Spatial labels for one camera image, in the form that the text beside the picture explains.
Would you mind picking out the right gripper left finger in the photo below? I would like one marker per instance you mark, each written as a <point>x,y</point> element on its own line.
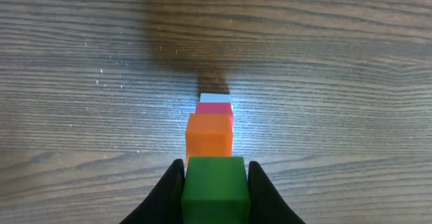
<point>165,200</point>

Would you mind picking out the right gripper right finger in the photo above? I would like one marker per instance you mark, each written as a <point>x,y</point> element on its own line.
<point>265,203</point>

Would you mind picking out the green cube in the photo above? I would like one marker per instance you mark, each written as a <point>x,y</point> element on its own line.
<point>216,183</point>

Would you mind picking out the orange cube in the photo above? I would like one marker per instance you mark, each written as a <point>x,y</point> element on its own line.
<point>209,136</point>

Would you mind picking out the pink cube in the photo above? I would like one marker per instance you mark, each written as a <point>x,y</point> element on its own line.
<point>214,108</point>

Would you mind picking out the white cube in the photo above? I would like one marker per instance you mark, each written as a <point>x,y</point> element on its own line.
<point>215,98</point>

